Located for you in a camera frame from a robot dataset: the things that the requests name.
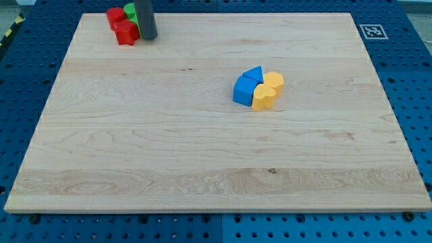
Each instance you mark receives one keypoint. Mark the red star block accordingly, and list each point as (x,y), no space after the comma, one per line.
(126,32)

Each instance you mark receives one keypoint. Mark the green cylinder block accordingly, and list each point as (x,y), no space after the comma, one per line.
(130,11)

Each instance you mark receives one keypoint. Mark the red cylinder block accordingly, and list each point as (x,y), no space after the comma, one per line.
(114,15)

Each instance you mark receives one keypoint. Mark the blue cube block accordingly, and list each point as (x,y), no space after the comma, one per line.
(243,90)

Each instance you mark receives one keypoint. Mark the yellow heart block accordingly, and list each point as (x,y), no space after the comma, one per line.
(263,97)

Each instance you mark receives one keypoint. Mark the blue triangle block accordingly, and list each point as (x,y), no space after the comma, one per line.
(255,73)

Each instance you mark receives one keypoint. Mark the light wooden board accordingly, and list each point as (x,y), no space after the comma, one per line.
(152,128)

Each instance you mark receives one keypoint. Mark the yellow hexagon block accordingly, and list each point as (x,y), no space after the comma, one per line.
(276,81)

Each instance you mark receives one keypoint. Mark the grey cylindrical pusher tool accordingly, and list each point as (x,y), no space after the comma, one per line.
(146,19)

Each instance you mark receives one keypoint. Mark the white fiducial marker tag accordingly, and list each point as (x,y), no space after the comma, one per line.
(373,31)

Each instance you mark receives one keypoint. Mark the black yellow hazard tape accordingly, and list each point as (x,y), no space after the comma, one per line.
(12,31)

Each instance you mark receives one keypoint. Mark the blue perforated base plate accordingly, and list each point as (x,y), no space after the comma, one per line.
(32,61)

